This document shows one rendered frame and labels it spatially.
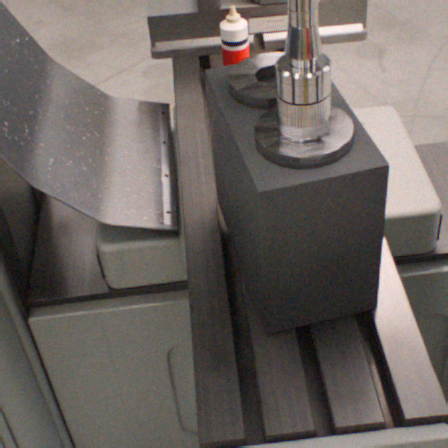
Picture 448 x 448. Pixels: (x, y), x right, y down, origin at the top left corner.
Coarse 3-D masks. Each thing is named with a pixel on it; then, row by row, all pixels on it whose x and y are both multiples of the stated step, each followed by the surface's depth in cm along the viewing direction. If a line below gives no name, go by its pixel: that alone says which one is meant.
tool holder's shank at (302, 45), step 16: (288, 0) 59; (304, 0) 58; (288, 16) 60; (304, 16) 59; (288, 32) 61; (304, 32) 60; (288, 48) 61; (304, 48) 60; (320, 48) 61; (304, 64) 62
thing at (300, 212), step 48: (240, 96) 73; (336, 96) 73; (240, 144) 68; (288, 144) 66; (336, 144) 65; (240, 192) 72; (288, 192) 64; (336, 192) 65; (384, 192) 66; (240, 240) 79; (288, 240) 68; (336, 240) 69; (288, 288) 72; (336, 288) 73
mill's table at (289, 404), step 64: (192, 64) 118; (192, 128) 104; (192, 192) 94; (192, 256) 85; (384, 256) 83; (192, 320) 78; (256, 320) 77; (384, 320) 76; (256, 384) 74; (320, 384) 73; (384, 384) 73
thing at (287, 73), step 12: (288, 60) 63; (324, 60) 63; (276, 72) 63; (288, 72) 62; (300, 72) 62; (312, 72) 61; (324, 72) 62; (288, 84) 62; (300, 84) 62; (312, 84) 62
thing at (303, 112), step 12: (276, 84) 64; (324, 84) 62; (276, 96) 65; (288, 96) 63; (300, 96) 62; (312, 96) 63; (324, 96) 63; (288, 108) 64; (300, 108) 63; (312, 108) 63; (324, 108) 64; (288, 120) 65; (300, 120) 64; (312, 120) 64; (324, 120) 65; (288, 132) 65; (300, 132) 65; (312, 132) 65; (324, 132) 66
